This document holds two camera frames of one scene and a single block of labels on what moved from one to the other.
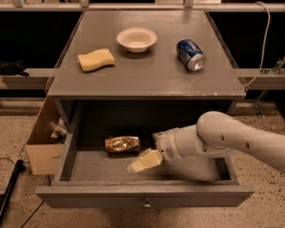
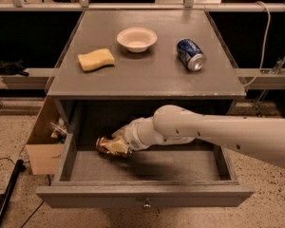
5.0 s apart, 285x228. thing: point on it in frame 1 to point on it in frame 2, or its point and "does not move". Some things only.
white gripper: x=166 y=144 to x=130 y=133
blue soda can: x=190 y=54 does not move
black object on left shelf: x=8 y=67 does not move
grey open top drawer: x=85 y=176 does not move
